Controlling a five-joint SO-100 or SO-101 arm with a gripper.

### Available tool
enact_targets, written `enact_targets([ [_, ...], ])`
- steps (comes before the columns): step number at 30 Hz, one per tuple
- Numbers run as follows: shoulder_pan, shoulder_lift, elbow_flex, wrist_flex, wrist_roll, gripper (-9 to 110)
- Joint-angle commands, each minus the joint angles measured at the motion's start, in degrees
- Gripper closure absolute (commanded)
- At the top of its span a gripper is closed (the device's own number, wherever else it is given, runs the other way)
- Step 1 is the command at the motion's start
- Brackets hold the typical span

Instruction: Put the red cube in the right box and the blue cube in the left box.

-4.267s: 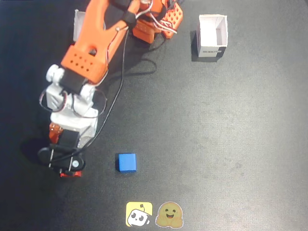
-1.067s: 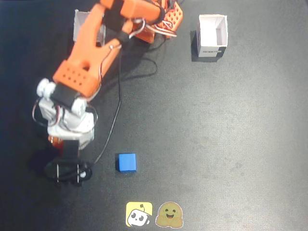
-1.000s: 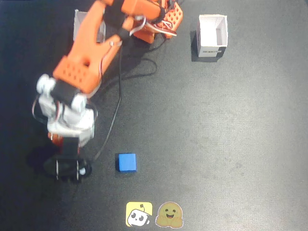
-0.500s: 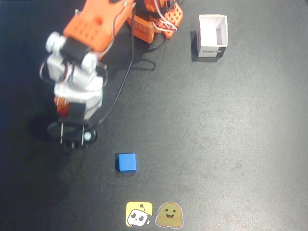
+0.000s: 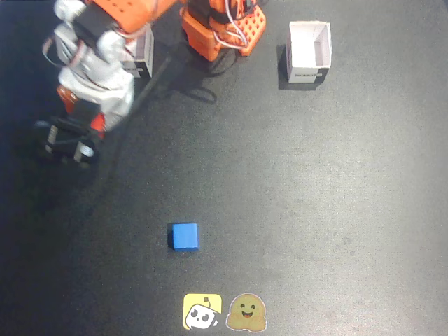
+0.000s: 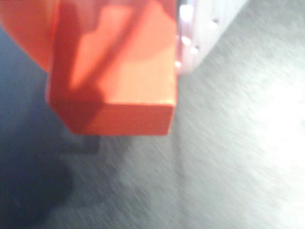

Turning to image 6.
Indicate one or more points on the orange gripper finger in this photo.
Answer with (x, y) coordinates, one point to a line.
(26, 26)

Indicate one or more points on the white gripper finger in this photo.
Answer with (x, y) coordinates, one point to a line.
(202, 26)

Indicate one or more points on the red cube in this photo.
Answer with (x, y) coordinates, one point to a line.
(133, 78)

